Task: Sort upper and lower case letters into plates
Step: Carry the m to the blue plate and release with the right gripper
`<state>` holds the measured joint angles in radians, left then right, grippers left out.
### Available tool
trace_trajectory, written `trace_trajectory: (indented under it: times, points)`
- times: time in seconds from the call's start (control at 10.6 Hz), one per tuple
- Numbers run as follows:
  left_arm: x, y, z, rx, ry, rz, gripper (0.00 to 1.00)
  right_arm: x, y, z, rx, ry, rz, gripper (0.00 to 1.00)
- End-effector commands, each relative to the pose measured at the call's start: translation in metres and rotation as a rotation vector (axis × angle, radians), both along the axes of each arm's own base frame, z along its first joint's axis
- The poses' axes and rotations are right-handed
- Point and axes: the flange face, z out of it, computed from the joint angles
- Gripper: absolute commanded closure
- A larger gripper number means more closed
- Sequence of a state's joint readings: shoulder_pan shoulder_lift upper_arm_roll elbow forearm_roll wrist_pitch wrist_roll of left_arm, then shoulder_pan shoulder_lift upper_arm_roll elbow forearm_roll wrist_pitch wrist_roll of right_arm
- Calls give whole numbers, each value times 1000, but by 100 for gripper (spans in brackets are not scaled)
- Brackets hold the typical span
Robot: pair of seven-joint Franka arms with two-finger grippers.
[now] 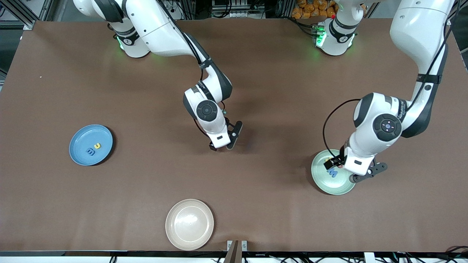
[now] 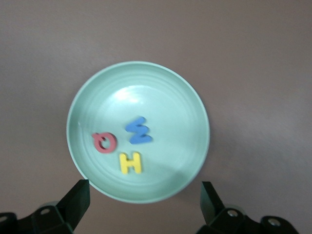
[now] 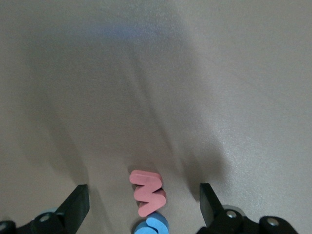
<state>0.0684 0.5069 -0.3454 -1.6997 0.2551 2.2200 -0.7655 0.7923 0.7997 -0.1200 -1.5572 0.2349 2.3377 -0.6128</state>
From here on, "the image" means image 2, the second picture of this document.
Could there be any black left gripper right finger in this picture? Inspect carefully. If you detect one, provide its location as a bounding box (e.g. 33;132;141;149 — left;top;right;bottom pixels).
196;181;299;234

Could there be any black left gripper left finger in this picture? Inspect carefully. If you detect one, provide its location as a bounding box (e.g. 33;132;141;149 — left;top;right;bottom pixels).
0;179;91;234

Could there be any yellow capital letter H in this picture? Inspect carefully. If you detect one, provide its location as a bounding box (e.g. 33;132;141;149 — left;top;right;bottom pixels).
118;151;143;175

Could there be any pink-red capital letter Q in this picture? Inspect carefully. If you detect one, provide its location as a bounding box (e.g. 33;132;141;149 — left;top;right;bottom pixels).
92;132;117;154

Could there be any blue capital letter M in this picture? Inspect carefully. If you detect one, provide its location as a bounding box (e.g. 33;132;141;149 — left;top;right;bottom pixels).
125;116;154;145

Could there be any pale green plate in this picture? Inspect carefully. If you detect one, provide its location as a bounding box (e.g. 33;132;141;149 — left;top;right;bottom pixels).
66;60;210;203

